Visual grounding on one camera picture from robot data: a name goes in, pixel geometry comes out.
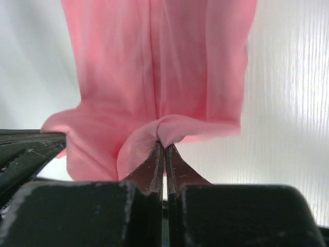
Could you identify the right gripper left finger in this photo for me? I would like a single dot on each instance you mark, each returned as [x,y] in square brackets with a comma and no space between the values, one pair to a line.
[124,213]

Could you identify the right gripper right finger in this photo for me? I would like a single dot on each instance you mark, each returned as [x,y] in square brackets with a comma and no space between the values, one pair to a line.
[204,214]

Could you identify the pink t shirt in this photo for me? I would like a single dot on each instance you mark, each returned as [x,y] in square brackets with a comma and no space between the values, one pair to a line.
[151,71]

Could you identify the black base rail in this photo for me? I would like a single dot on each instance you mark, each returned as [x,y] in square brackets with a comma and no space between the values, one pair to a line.
[24,153]

